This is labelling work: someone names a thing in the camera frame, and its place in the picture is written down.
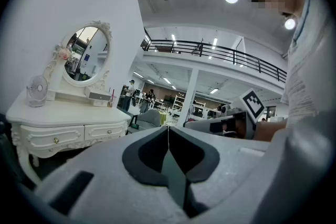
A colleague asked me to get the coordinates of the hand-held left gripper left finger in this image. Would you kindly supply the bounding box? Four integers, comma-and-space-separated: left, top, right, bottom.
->
34, 125, 196, 224

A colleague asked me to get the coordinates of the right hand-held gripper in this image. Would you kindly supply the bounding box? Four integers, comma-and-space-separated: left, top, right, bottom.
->
184, 88, 266, 140

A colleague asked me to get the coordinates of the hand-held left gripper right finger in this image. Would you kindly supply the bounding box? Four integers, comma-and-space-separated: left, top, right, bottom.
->
169, 125, 279, 224

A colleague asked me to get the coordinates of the white dressing table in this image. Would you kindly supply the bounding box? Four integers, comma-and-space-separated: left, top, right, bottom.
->
5, 59, 132, 187

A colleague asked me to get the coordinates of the person's right forearm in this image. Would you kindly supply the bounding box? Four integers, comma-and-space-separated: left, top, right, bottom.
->
253, 120, 288, 143

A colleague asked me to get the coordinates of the white shelf unit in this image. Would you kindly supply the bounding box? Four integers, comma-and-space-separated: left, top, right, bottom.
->
172, 94, 185, 119

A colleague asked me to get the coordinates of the white pillar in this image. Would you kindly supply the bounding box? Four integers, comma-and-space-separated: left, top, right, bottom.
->
177, 68, 200, 128

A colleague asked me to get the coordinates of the grey upholstered chair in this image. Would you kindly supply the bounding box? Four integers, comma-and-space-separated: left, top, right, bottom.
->
136, 109, 162, 134

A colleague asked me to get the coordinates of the small green black device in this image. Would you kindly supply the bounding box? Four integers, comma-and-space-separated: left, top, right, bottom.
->
128, 114, 140, 130

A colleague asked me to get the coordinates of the drink cup with red straw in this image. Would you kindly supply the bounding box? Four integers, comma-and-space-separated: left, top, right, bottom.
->
107, 89, 118, 108

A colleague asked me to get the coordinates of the white rectangular device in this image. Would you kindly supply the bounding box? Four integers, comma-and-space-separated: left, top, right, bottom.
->
85, 86, 112, 102

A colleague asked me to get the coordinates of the black balcony railing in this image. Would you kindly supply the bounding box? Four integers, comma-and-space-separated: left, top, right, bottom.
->
141, 39, 288, 83

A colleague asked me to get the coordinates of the row of ceiling strip lights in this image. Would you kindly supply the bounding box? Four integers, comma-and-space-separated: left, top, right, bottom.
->
132, 33, 220, 95

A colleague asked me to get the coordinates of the small white desk fan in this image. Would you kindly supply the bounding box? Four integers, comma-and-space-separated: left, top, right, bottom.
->
26, 75, 50, 108

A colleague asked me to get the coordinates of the white vase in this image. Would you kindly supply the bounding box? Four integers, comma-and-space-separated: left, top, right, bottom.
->
48, 59, 66, 91

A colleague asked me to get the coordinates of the oval white framed mirror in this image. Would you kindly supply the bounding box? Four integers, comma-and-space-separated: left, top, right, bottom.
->
54, 20, 114, 88

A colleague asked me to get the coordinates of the pink artificial flower bouquet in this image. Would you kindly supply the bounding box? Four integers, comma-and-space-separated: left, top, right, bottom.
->
54, 44, 75, 62

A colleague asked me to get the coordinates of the person's grey striped shirt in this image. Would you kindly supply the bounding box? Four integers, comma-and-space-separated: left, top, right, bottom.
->
280, 0, 336, 129

